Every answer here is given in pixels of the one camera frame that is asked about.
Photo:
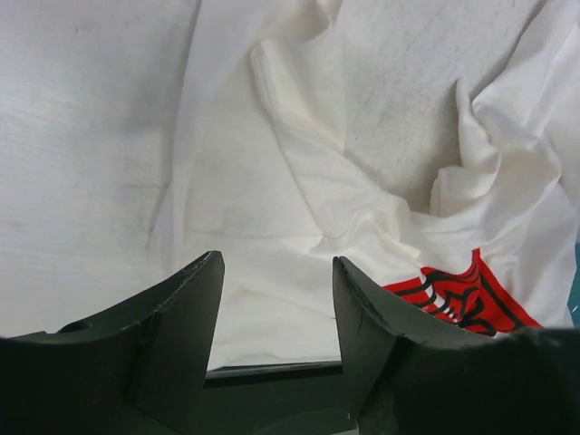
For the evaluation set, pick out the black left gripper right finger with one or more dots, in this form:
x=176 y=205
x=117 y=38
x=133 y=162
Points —
x=407 y=372

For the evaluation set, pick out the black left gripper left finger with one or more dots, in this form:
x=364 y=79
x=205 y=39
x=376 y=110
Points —
x=138 y=365

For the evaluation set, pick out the white t-shirt red print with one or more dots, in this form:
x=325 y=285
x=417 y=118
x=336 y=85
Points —
x=260 y=173

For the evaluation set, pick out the teal plastic bin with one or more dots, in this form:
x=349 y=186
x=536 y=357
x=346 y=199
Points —
x=574 y=298

